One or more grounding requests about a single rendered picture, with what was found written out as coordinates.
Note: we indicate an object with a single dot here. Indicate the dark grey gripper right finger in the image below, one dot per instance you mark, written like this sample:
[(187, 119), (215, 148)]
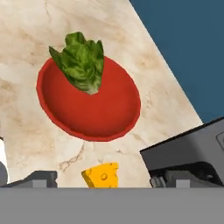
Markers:
[(182, 176)]

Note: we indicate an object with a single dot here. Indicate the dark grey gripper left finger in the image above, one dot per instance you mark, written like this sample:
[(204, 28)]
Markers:
[(43, 176)]

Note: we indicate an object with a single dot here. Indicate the yellow cheese wedge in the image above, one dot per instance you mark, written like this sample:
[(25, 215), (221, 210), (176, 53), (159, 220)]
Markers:
[(102, 176)]

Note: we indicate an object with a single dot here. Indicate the red salad bowl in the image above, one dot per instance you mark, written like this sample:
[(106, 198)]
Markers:
[(96, 116)]

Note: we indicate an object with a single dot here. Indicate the white and grey object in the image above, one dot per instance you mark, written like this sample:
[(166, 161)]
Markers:
[(3, 154)]

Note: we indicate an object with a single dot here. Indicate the green lettuce head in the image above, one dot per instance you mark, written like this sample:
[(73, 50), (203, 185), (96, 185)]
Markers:
[(81, 65)]

